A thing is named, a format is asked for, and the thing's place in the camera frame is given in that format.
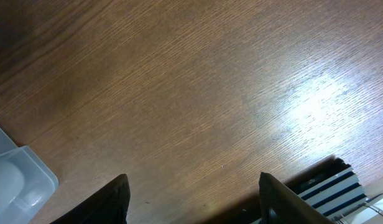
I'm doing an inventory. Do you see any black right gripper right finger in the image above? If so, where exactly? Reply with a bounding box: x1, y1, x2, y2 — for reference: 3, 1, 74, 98
259, 172, 332, 224

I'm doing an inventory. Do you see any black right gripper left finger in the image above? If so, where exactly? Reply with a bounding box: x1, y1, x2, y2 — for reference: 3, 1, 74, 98
52, 174, 131, 224

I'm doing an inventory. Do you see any clear plastic storage container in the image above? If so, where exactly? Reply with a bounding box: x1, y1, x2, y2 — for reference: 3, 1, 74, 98
0, 128, 58, 224

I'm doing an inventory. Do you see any striped object under table edge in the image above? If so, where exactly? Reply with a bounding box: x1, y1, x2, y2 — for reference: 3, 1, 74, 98
286, 157, 383, 224

